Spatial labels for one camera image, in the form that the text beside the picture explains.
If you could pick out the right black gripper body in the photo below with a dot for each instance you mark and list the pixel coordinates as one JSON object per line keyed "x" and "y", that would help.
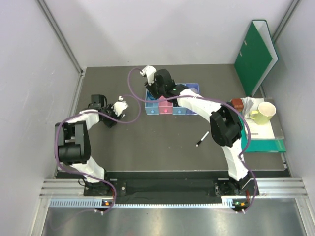
{"x": 155, "y": 90}

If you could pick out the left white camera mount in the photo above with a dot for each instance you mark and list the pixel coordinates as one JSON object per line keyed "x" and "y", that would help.
{"x": 119, "y": 106}

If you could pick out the purple drawer box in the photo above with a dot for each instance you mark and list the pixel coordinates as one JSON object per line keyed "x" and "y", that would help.
{"x": 192, "y": 85}

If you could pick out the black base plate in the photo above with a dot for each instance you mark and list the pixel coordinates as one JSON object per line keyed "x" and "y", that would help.
{"x": 178, "y": 191}

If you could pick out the blue paint jar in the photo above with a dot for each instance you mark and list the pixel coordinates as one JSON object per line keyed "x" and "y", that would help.
{"x": 150, "y": 97}

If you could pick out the brown red block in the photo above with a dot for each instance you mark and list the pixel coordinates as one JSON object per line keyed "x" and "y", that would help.
{"x": 238, "y": 104}

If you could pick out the beige paper cup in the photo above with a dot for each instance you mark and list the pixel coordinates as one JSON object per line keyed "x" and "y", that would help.
{"x": 267, "y": 109}

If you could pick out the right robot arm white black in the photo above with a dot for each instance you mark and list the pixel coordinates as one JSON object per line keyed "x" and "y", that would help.
{"x": 225, "y": 125}

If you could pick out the green flat folder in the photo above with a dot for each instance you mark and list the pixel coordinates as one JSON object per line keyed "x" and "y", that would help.
{"x": 258, "y": 144}

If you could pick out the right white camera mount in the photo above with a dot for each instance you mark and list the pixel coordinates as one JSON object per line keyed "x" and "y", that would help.
{"x": 148, "y": 72}

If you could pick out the yellow green mug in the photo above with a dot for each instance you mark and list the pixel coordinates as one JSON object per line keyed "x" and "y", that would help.
{"x": 259, "y": 118}

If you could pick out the teal blue drawer box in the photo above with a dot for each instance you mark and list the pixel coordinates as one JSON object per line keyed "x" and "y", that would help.
{"x": 179, "y": 111}

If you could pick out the green ring binder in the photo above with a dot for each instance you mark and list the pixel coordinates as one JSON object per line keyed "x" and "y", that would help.
{"x": 256, "y": 57}

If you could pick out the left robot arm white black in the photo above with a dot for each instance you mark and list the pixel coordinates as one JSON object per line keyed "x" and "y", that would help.
{"x": 72, "y": 142}

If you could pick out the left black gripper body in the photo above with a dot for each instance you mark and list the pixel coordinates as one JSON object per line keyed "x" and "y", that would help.
{"x": 109, "y": 110}

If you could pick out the light blue drawer box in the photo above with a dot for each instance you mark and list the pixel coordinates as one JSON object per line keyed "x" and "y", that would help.
{"x": 151, "y": 106}

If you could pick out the crumpled silver wrapper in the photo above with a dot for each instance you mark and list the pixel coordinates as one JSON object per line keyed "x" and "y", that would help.
{"x": 247, "y": 105}

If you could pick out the black cap white marker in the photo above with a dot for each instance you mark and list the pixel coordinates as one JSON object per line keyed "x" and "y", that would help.
{"x": 202, "y": 139}

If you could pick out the pink drawer box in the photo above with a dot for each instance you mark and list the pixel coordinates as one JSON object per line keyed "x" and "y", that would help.
{"x": 165, "y": 107}

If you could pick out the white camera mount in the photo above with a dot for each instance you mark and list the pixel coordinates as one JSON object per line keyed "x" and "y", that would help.
{"x": 119, "y": 106}
{"x": 148, "y": 72}

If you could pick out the aluminium frame rail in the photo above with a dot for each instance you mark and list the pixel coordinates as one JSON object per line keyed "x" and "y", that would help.
{"x": 68, "y": 193}

